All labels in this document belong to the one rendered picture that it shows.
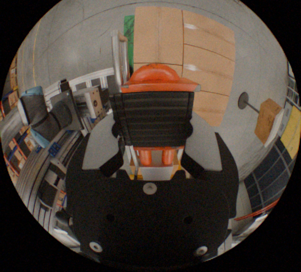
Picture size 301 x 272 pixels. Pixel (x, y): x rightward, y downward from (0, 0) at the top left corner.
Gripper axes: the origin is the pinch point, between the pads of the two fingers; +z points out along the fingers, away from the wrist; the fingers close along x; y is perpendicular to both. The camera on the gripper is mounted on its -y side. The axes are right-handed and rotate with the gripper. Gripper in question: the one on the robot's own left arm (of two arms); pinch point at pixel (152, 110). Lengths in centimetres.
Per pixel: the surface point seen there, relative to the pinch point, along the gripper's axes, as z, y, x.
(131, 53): 125, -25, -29
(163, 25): 71, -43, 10
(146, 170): -1.3, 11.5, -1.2
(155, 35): 71, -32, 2
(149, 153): -0.3, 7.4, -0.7
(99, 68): 125, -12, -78
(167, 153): -0.7, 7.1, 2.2
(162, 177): -1.3, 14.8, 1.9
